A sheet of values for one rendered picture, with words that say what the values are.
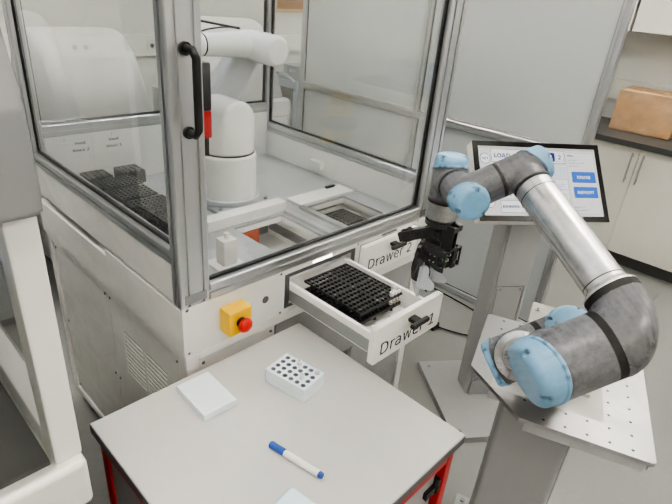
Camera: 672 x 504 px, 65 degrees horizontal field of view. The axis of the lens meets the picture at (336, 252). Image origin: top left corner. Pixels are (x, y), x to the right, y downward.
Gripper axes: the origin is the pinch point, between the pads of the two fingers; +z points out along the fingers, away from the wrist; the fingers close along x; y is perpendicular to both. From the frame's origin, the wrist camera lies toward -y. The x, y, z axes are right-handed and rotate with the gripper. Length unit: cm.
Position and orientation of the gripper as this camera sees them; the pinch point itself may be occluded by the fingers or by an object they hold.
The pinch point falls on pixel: (420, 287)
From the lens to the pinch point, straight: 134.4
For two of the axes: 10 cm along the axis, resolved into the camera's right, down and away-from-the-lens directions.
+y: 7.1, 3.7, -6.0
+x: 7.0, -2.8, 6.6
